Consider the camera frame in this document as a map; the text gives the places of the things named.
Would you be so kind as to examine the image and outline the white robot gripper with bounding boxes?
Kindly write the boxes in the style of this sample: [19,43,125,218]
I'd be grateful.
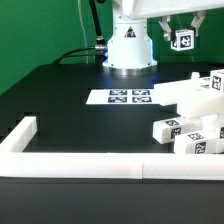
[121,0,224,42]

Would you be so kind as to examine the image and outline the grey thin cable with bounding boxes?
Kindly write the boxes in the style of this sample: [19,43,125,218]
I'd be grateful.
[77,0,90,65]

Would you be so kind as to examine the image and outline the white U-shaped boundary frame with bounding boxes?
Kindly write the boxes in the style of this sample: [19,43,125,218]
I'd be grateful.
[0,116,224,181]

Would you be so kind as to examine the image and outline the small white marker cube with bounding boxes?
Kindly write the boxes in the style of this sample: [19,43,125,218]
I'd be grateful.
[210,69,224,93]
[171,29,194,51]

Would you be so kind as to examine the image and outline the white marker sheet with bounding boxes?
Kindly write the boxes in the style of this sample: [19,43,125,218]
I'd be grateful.
[86,89,156,105]

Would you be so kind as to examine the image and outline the white chair seat piece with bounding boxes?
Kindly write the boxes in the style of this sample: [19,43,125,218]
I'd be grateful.
[201,114,224,139]

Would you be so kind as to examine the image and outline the black cable bundle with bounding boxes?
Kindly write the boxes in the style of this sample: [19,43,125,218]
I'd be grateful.
[52,0,108,65]

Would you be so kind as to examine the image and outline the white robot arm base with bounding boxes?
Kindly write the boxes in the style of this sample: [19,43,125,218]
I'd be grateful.
[103,0,157,70]

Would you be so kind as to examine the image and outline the white chair back piece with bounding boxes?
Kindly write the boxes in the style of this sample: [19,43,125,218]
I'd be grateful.
[152,72,224,118]

